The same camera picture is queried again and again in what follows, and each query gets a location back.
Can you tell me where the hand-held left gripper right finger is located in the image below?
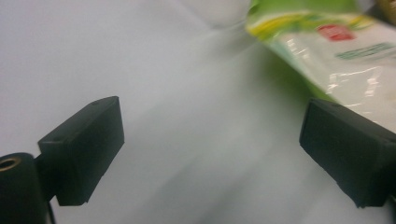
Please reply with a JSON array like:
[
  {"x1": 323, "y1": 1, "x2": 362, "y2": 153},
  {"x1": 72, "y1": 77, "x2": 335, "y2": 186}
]
[{"x1": 298, "y1": 97, "x2": 396, "y2": 209}]

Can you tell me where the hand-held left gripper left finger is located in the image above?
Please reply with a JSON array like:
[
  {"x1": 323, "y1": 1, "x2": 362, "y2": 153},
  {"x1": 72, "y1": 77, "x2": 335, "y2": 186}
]
[{"x1": 36, "y1": 95, "x2": 125, "y2": 207}]

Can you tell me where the green and white snack packet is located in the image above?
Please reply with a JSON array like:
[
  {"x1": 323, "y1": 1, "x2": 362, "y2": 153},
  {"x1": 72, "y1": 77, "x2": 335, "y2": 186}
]
[{"x1": 245, "y1": 0, "x2": 396, "y2": 134}]

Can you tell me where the white table sheet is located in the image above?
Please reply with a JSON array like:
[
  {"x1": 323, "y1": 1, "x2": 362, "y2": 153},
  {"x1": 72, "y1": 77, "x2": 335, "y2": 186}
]
[{"x1": 0, "y1": 0, "x2": 396, "y2": 224}]

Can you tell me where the brown snack packet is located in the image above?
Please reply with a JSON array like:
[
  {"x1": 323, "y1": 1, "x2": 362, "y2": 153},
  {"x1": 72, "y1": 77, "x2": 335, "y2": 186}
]
[{"x1": 373, "y1": 0, "x2": 396, "y2": 25}]

